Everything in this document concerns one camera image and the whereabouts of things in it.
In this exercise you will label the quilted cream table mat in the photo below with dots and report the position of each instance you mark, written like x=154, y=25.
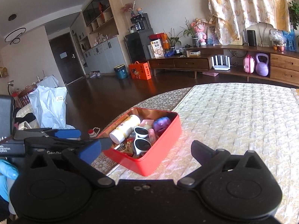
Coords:
x=236, y=117

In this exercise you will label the silver nail clipper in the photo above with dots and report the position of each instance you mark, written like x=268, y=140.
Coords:
x=120, y=147

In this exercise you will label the cream small figurine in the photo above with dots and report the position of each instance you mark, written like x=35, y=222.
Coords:
x=147, y=126

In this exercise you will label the pink lip balm tube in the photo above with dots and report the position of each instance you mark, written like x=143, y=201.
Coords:
x=152, y=136

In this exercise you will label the black speaker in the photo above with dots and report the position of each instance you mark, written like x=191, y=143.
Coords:
x=251, y=37

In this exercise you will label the white plastic bag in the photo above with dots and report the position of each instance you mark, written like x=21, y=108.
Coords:
x=49, y=107

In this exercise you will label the blue gloved left hand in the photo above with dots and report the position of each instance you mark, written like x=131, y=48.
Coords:
x=7, y=171

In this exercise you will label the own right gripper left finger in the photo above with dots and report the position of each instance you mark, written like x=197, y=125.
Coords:
x=82, y=160

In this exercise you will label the grey wall cabinet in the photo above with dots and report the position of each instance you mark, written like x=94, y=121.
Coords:
x=105, y=56

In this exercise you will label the black mini fridge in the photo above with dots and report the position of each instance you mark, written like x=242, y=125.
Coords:
x=137, y=45

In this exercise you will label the yellow white supplement bottle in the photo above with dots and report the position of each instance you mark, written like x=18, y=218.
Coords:
x=124, y=129

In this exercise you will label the red tin box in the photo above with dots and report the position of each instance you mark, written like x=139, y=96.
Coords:
x=145, y=164

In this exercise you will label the pink doll figure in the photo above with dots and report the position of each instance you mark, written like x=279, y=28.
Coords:
x=199, y=27

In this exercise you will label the purple kettlebell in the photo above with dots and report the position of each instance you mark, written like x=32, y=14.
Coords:
x=262, y=61

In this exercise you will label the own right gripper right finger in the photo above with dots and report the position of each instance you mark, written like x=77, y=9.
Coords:
x=212, y=161

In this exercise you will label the white wifi router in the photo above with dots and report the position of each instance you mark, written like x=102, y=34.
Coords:
x=221, y=62

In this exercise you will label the green potted tree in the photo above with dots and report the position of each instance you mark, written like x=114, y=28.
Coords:
x=294, y=14

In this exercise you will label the cereal box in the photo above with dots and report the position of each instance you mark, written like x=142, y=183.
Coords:
x=157, y=49

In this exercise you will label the blue patterned bag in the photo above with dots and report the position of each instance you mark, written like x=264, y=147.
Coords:
x=290, y=40

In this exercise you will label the orange gift box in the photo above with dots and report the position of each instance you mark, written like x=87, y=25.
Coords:
x=140, y=70

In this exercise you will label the floral curtain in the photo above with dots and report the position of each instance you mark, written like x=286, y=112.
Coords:
x=231, y=17

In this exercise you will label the purple toy figure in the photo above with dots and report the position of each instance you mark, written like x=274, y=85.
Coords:
x=160, y=125

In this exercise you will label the wooden tv cabinet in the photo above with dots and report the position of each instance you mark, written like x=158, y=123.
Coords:
x=283, y=66

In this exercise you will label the teal trash bin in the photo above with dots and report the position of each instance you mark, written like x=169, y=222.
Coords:
x=121, y=71

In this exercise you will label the white round sunglasses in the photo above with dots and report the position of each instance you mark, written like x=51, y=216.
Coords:
x=141, y=143

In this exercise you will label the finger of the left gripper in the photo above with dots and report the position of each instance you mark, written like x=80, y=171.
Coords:
x=64, y=134
x=100, y=144

